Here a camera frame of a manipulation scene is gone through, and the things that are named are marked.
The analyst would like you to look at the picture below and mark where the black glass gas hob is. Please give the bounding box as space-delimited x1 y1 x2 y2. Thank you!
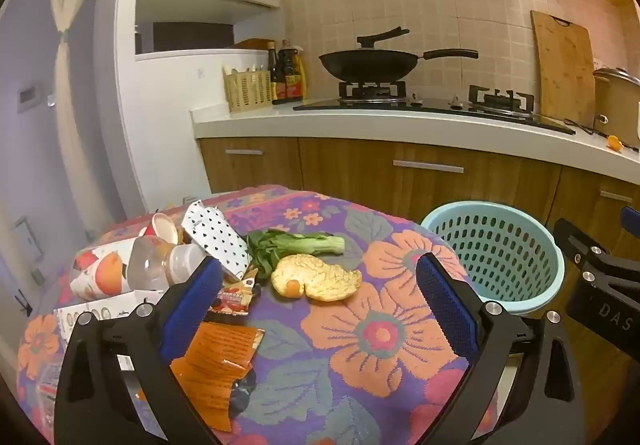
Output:
292 95 576 136

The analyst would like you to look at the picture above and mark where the beige rice cooker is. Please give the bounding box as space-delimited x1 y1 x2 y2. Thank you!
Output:
592 67 640 146

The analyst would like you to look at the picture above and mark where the slim dark sauce bottle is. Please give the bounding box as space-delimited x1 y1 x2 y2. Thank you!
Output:
268 42 281 104

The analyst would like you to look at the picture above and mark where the wooden cutting board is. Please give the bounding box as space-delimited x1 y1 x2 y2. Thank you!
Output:
530 10 597 128

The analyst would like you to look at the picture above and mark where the black burner grate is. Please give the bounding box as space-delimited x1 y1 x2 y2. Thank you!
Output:
339 80 407 102
468 86 535 114

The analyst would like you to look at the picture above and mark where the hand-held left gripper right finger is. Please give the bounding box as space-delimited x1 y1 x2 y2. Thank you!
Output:
416 251 587 445

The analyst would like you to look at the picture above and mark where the orange snack packet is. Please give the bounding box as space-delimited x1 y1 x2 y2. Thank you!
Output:
170 322 266 433

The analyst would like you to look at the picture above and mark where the black power cable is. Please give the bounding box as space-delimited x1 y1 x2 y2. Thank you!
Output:
564 119 640 150

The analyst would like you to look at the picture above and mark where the woven utensil basket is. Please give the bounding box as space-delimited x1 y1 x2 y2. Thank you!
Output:
223 66 273 113

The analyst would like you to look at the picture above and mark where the clear plastic bottle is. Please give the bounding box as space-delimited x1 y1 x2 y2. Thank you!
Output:
126 235 208 292

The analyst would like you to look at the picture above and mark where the white wall box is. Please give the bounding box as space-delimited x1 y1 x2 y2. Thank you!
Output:
14 217 43 261

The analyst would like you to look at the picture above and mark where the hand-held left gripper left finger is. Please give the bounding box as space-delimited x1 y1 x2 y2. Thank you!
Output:
54 255 224 445

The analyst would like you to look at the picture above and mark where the floral blanket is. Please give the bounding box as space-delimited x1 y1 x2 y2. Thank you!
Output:
16 184 501 445

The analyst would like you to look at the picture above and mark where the white blister pack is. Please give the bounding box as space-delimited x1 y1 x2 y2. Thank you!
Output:
52 290 171 341

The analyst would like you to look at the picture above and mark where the yellow oil bottle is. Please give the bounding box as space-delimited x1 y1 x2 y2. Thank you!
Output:
295 47 309 100

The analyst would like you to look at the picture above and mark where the white wall switch panel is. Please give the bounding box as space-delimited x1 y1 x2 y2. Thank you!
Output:
16 85 43 113

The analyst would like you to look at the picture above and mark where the small red snack wrapper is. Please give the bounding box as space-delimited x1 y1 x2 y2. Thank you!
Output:
210 270 261 326

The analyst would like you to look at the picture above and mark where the white curtain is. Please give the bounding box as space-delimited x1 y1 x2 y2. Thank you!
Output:
47 0 121 246

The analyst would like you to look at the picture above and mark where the orange peel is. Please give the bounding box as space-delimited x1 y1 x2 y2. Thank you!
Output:
271 253 362 302

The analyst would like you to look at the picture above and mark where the white kitchen countertop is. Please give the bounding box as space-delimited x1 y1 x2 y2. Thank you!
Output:
189 97 640 186

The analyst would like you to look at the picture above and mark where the wide dark sauce bottle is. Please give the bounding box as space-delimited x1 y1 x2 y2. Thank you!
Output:
277 40 301 102

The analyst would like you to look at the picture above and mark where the red and white paper cup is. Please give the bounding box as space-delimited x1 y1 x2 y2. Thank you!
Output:
137 212 182 246

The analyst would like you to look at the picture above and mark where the white polka dot carton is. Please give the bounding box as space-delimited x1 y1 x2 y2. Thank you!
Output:
180 199 252 282

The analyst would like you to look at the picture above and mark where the black wok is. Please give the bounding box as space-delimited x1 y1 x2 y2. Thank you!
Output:
318 48 479 83

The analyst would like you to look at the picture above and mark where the light blue perforated basket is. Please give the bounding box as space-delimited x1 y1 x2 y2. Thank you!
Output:
420 201 566 317

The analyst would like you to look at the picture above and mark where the green bok choy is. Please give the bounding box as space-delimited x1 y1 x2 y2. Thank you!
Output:
246 228 347 276

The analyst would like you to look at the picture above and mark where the orange print paper cup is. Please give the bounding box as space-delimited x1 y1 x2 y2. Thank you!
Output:
70 238 151 302

